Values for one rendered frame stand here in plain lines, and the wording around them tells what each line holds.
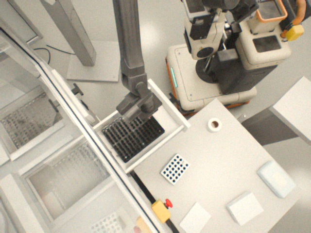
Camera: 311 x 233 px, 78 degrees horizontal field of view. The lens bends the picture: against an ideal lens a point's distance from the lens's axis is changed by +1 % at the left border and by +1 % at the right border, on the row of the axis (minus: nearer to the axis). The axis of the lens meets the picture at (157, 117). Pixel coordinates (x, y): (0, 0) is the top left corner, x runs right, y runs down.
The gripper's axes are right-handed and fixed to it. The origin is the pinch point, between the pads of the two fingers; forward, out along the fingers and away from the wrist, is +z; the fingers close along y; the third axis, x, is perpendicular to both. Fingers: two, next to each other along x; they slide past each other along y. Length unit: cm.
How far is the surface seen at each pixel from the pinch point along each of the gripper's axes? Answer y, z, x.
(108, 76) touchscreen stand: 2, 90, 80
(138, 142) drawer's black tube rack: -11.7, 7.6, -5.8
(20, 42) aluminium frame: -22, -20, 46
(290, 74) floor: 147, 106, -31
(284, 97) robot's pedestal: 65, 24, -34
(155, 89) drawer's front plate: 9.2, 2.5, 7.7
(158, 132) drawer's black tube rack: -2.2, 4.9, -8.2
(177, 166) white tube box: -5.0, 15.4, -24.9
